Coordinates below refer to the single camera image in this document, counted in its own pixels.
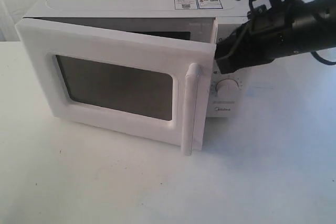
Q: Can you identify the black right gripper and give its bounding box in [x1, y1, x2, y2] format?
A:
[214, 6, 296, 74]

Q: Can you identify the white microwave door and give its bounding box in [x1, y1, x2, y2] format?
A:
[16, 18, 216, 155]

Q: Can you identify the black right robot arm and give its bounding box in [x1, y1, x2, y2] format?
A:
[214, 0, 335, 74]

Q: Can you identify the white microwave oven body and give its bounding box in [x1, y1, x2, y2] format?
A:
[24, 0, 265, 119]

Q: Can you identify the lower white control knob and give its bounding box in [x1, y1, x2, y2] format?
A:
[215, 79, 239, 98]

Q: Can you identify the blue white warning sticker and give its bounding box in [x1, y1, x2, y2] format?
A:
[174, 0, 223, 10]

